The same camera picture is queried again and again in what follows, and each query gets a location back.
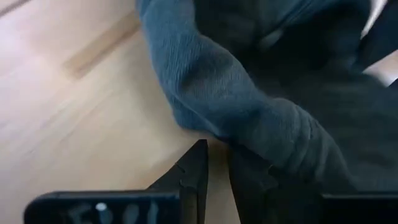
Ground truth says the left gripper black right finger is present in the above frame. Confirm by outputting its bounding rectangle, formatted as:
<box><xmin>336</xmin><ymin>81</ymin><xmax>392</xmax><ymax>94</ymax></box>
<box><xmin>228</xmin><ymin>145</ymin><xmax>324</xmax><ymax>224</ymax></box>

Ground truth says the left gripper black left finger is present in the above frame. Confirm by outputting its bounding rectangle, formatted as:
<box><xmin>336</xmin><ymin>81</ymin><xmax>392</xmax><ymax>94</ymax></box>
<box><xmin>146</xmin><ymin>139</ymin><xmax>209</xmax><ymax>224</ymax></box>

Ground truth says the charcoal black baseball cap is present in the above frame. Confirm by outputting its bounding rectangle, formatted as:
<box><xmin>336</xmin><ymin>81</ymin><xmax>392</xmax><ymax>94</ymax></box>
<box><xmin>136</xmin><ymin>0</ymin><xmax>398</xmax><ymax>194</ymax></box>

